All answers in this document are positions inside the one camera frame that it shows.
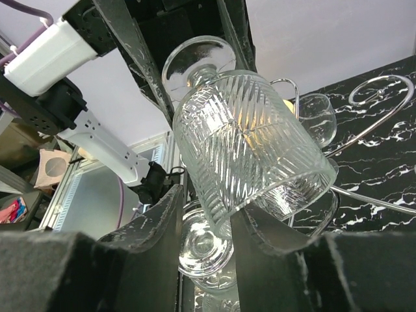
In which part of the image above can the ribbed stemmed glass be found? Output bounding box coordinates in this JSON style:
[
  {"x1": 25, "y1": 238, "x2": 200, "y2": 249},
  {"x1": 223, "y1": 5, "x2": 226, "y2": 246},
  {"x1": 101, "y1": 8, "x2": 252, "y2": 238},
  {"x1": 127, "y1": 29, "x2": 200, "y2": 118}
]
[
  {"x1": 162, "y1": 36, "x2": 337, "y2": 239},
  {"x1": 178, "y1": 200, "x2": 237, "y2": 293}
]

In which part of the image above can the clear wine glass left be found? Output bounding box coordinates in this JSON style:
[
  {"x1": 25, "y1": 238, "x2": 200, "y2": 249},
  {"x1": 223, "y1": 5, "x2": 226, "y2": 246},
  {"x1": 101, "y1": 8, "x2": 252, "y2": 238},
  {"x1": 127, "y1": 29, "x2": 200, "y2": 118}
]
[{"x1": 299, "y1": 93, "x2": 337, "y2": 149}]

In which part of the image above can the yellow round sponge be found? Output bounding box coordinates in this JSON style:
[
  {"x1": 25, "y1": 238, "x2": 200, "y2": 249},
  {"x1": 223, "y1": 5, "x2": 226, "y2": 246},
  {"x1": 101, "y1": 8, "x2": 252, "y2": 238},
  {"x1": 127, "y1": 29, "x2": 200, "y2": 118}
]
[{"x1": 283, "y1": 99, "x2": 296, "y2": 114}]

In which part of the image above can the ribbed glass front centre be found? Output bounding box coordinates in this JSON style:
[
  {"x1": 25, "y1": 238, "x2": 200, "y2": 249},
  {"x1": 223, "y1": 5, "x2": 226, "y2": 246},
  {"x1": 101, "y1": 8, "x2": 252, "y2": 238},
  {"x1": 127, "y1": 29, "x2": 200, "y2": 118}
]
[{"x1": 202, "y1": 291, "x2": 241, "y2": 312}]

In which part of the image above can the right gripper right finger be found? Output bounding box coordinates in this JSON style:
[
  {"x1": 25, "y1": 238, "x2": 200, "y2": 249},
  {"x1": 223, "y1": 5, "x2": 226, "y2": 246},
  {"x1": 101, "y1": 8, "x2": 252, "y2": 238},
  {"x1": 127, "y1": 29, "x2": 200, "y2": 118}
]
[{"x1": 231, "y1": 205, "x2": 415, "y2": 311}]

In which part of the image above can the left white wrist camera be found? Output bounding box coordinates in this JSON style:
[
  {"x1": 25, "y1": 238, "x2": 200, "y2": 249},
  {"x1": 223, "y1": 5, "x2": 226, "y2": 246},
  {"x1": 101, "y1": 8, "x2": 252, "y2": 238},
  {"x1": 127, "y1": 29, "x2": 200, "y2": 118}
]
[{"x1": 4, "y1": 19, "x2": 98, "y2": 97}]

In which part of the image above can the chrome wine glass rack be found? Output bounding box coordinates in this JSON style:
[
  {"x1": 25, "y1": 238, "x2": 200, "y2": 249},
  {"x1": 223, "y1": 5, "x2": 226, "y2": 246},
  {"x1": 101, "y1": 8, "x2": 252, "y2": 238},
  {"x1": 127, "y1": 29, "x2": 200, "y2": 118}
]
[{"x1": 269, "y1": 74, "x2": 416, "y2": 238}]

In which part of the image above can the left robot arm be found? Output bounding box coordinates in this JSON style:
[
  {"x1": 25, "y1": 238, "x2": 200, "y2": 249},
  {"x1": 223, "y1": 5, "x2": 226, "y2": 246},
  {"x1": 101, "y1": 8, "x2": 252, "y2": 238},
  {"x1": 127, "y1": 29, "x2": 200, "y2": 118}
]
[{"x1": 1, "y1": 1, "x2": 255, "y2": 203}]

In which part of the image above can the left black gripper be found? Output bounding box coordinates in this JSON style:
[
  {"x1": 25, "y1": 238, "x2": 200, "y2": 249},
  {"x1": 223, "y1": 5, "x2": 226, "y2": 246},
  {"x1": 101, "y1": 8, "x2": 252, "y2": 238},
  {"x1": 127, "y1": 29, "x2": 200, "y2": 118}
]
[{"x1": 63, "y1": 0, "x2": 257, "y2": 125}]

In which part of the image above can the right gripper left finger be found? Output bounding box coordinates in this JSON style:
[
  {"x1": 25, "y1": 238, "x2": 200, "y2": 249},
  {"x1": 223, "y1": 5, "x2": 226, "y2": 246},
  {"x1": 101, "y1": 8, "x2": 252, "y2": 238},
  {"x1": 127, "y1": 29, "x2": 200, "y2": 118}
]
[{"x1": 1, "y1": 185, "x2": 183, "y2": 311}]

